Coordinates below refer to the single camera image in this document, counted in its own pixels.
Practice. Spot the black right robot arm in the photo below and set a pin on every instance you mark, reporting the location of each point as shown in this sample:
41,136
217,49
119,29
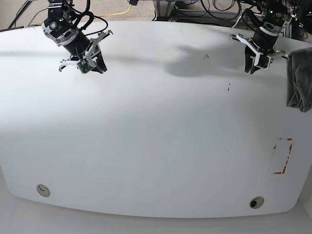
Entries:
65,25

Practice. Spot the table grommet hole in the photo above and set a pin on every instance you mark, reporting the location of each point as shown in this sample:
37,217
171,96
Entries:
256,202
43,190

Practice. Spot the aluminium frame post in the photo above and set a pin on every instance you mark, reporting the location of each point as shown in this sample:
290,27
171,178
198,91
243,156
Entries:
163,9

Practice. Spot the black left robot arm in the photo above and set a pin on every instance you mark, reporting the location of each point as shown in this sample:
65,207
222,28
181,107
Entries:
269,19

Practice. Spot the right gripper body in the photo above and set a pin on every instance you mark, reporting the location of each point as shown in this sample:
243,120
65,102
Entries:
82,48

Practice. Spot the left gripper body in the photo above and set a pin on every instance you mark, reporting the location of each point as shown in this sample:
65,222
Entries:
262,45

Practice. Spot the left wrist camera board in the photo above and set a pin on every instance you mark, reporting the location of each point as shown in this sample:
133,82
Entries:
264,62

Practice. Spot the grey t-shirt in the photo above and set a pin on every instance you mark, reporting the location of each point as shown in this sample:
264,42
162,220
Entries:
299,79

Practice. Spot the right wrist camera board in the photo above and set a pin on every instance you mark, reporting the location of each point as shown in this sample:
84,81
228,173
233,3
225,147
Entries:
84,66

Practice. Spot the left table grommet hole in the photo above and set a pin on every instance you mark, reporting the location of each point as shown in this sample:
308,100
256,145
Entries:
43,190

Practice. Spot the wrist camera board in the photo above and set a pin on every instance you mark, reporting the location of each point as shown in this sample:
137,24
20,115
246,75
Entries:
264,62
84,66

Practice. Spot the red tape marking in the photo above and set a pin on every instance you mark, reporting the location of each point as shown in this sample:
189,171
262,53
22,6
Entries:
281,153

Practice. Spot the right table grommet hole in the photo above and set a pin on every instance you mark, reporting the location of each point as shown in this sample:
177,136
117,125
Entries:
256,202

